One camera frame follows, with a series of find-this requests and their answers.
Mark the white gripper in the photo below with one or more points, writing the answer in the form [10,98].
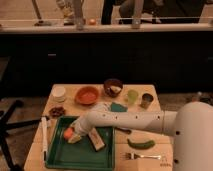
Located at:
[81,127]

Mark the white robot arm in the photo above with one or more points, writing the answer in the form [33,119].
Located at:
[191,127]

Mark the white paper cup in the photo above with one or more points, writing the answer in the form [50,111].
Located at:
[58,93]

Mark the green plastic cup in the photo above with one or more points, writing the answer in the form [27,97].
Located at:
[132,96]

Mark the dark metal cup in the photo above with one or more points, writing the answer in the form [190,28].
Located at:
[146,100]

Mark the green plastic tray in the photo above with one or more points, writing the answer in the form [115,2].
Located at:
[82,155]

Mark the small dish of nuts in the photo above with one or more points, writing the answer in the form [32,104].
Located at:
[57,111]

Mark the orange bowl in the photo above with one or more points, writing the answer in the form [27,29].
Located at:
[87,95]

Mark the teal sponge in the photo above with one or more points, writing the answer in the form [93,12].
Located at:
[115,107]

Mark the grey cloth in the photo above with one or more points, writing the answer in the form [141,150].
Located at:
[127,131]

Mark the silver fork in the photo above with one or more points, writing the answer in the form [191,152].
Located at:
[132,156]

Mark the dark brown bowl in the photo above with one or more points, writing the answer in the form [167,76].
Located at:
[113,87]

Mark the black chair base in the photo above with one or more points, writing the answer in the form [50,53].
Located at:
[5,126]

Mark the green pepper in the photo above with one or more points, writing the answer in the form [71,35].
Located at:
[144,145]

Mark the dark long counter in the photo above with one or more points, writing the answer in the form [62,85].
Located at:
[172,57]

